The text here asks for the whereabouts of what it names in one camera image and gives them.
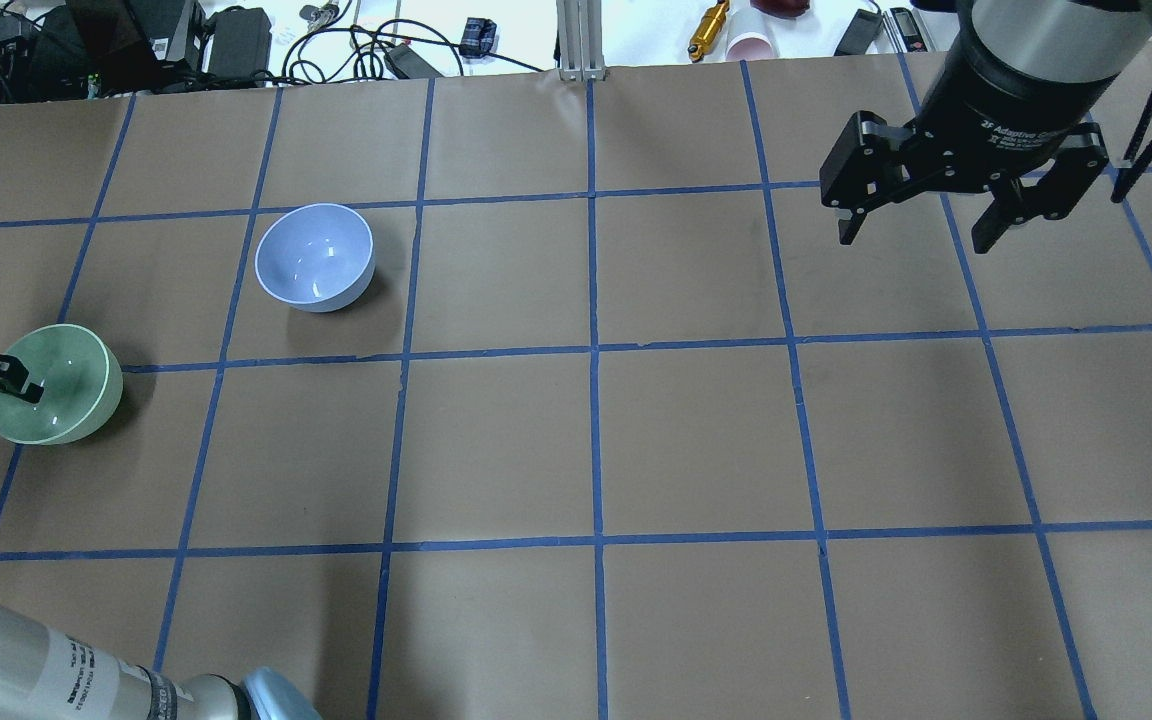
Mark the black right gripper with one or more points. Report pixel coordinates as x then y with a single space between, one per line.
1011 100

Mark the black power brick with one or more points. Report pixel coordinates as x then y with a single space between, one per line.
860 33

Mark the gold metal tool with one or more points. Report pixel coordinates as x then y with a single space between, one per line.
707 30

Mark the black power adapter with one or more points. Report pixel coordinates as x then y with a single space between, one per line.
405 63

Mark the dark red fruit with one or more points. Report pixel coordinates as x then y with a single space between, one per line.
782 9

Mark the black remote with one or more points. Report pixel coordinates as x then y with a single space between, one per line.
907 30

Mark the blue bowl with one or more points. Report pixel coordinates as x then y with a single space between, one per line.
317 259

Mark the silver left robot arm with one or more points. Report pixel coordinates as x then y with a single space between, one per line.
48 674

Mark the small blue device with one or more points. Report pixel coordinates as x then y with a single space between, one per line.
479 38

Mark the green bowl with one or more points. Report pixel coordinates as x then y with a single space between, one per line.
81 382

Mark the aluminium frame post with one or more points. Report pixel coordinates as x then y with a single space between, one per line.
580 40

